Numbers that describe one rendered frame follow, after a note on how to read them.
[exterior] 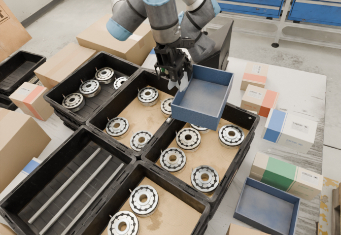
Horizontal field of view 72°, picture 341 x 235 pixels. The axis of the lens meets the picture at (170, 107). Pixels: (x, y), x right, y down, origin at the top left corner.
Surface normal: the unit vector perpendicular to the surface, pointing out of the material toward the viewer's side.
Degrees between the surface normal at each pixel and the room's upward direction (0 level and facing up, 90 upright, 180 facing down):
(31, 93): 0
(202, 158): 0
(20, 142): 90
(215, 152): 0
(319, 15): 90
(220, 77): 90
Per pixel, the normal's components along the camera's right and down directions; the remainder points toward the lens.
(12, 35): 0.83, 0.07
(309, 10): -0.40, 0.72
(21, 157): 0.94, 0.20
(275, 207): -0.09, -0.64
